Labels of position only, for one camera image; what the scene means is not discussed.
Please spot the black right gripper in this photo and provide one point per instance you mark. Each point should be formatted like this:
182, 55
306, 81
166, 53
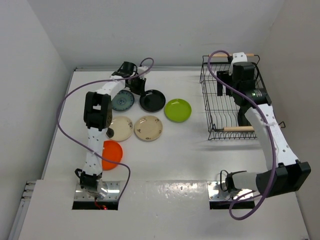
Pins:
224, 75

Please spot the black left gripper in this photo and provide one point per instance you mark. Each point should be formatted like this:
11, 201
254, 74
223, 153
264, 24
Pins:
140, 89

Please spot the blue floral porcelain plate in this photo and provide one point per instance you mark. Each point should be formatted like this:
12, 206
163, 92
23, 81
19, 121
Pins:
123, 101

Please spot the black plate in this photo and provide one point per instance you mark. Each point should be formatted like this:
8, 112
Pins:
241, 119
152, 101

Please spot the cream plate with green patch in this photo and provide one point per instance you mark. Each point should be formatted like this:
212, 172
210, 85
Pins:
122, 127

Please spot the cream plate with calligraphy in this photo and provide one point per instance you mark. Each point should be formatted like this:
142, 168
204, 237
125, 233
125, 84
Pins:
148, 128

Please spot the lime green plate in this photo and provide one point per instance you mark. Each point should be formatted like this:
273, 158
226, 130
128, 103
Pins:
178, 110

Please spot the orange plate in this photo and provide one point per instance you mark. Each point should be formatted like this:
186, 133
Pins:
112, 151

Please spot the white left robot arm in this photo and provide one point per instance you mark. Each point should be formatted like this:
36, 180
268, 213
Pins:
98, 118

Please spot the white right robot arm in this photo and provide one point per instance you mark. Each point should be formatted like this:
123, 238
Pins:
285, 172

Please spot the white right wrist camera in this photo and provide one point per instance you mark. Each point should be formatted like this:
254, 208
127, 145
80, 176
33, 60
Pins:
238, 57

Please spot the black wire dish rack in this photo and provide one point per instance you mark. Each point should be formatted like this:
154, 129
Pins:
222, 111

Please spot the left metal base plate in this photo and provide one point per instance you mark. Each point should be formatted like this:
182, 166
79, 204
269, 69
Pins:
107, 191

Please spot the metal base plate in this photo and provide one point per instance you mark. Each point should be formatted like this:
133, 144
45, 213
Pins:
217, 192
107, 191

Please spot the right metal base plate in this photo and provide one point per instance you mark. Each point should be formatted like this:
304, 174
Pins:
217, 192

